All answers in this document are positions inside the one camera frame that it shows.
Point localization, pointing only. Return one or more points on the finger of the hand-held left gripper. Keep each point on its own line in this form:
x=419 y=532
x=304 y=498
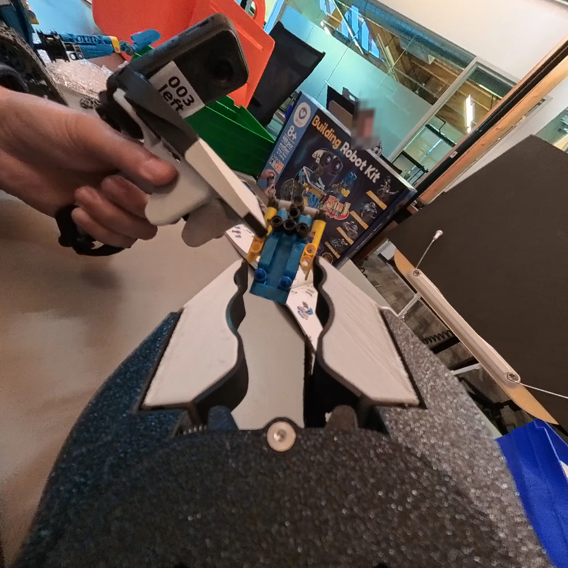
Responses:
x=210 y=224
x=226 y=182

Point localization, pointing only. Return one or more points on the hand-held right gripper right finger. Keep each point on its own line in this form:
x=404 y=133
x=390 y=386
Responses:
x=368 y=355

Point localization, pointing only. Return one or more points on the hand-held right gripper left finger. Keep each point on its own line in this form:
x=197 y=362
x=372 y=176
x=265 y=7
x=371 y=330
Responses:
x=195 y=355

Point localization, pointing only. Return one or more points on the yellow blue brick assembly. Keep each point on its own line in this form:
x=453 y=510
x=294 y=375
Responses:
x=280 y=257

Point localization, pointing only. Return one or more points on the grey desk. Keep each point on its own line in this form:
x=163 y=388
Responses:
x=71 y=337

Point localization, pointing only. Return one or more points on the person's left hand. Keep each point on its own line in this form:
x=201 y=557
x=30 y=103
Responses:
x=71 y=160

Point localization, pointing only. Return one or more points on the green plastic bin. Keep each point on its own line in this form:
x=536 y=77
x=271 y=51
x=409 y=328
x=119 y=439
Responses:
x=231 y=133

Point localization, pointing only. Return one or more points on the building instruction booklet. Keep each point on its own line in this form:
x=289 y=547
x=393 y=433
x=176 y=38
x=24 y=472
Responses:
x=303 y=315

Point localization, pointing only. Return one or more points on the red plastic bin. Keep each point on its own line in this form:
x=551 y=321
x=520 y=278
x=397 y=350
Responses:
x=142 y=18

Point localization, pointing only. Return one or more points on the black plastic bin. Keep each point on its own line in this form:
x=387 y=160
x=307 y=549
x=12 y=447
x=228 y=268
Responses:
x=288 y=71

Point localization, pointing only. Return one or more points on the blue toy robot model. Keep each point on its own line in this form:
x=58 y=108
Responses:
x=89 y=42

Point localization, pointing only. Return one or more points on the dark blue toy set box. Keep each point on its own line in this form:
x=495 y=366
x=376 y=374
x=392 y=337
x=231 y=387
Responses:
x=355 y=177

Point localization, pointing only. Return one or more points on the clear plastic bag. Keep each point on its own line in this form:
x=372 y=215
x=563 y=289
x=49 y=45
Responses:
x=75 y=80

